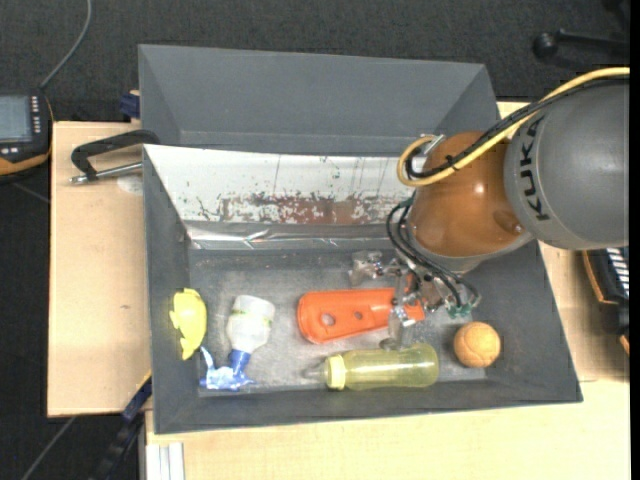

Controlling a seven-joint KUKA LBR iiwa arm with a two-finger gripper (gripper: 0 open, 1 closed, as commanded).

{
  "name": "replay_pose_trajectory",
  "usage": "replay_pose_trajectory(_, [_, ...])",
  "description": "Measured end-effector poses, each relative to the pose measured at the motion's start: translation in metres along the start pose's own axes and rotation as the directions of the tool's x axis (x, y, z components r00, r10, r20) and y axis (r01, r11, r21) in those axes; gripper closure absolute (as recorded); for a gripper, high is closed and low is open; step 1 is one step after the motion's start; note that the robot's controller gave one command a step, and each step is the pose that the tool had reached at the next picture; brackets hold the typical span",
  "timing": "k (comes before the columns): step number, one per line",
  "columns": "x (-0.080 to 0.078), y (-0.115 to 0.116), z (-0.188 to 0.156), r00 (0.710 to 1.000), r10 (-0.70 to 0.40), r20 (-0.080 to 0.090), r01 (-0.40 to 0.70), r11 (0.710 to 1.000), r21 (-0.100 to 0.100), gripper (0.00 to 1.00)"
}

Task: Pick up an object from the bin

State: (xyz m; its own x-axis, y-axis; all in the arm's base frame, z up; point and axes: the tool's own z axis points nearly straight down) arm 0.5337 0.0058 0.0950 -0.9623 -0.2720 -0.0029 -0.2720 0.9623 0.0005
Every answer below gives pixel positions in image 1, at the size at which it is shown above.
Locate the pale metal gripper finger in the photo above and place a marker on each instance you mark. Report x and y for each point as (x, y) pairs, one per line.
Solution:
(365, 267)
(398, 323)

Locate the yellow clear baby bottle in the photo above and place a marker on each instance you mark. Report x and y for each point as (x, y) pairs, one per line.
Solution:
(385, 368)

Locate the orange flat plastic tool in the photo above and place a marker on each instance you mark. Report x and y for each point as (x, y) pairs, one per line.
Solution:
(345, 318)

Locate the orange ball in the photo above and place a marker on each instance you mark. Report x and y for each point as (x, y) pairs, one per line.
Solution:
(477, 344)

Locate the white and blue spray bottle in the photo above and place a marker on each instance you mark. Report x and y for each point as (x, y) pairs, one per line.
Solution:
(247, 325)

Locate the grey metal bin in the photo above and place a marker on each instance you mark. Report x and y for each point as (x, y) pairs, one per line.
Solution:
(300, 98)

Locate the yellow toy banana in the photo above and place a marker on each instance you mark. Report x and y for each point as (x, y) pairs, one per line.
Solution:
(191, 320)

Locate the pale wood board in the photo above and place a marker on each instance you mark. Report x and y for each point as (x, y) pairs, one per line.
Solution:
(95, 268)

